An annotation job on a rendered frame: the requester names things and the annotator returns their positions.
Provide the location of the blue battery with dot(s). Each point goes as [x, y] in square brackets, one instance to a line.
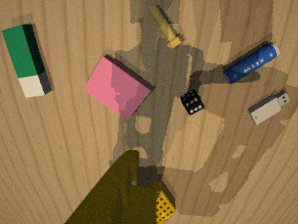
[251, 62]

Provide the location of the black die with white pips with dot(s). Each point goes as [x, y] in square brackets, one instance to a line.
[192, 102]

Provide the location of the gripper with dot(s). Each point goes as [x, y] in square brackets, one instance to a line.
[104, 203]

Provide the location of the beige usb stick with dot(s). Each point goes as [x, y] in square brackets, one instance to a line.
[268, 107]

